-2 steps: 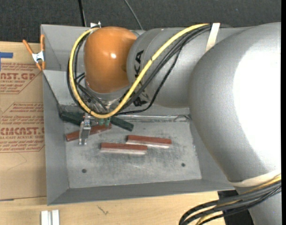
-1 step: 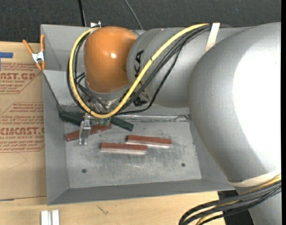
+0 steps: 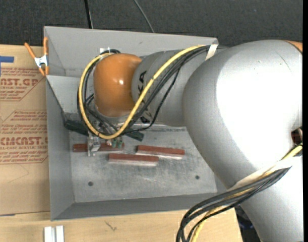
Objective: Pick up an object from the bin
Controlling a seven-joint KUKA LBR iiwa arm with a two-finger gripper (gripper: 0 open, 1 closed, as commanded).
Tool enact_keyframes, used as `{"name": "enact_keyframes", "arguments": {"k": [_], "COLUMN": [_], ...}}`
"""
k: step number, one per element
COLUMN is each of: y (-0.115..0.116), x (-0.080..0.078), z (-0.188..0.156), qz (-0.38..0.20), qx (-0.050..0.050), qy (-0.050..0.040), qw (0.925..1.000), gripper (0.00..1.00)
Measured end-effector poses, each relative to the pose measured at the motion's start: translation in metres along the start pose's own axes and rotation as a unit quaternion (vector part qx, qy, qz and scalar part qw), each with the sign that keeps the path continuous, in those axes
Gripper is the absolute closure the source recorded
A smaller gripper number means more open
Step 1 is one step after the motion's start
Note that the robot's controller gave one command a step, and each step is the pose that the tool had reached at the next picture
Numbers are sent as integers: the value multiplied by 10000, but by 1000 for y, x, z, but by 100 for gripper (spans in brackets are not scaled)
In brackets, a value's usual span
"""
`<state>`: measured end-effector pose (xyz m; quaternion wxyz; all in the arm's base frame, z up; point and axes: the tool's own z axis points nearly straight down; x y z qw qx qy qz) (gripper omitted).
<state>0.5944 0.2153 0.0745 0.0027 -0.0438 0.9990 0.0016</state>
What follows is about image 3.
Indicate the dark green flat block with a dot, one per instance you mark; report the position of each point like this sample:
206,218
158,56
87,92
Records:
135,135
75,126

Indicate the grey metal bin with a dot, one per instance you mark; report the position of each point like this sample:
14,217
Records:
133,183

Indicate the red-brown flat block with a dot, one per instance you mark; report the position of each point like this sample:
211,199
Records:
80,147
160,151
132,158

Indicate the brown cardboard board red print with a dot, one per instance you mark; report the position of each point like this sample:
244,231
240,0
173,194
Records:
20,125

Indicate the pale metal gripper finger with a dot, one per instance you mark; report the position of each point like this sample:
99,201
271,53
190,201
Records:
95,141
93,150

